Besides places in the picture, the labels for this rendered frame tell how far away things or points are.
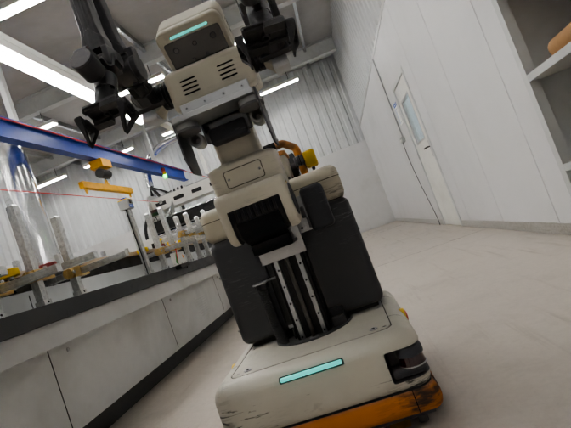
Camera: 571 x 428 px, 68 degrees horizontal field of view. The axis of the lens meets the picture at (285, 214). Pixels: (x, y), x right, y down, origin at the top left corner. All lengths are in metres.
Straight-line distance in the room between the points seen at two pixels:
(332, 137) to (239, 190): 11.00
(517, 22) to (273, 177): 1.28
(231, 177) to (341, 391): 0.69
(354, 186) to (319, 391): 10.92
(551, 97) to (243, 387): 1.61
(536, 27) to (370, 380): 1.54
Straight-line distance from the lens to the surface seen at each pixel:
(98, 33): 1.29
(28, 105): 10.12
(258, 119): 1.31
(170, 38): 1.38
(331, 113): 12.37
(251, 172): 1.28
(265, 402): 1.30
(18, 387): 2.21
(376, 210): 12.04
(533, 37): 2.11
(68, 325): 2.18
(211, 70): 1.37
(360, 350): 1.24
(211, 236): 1.58
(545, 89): 2.06
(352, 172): 12.07
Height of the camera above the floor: 0.62
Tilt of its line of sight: 3 degrees up
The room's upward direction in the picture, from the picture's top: 20 degrees counter-clockwise
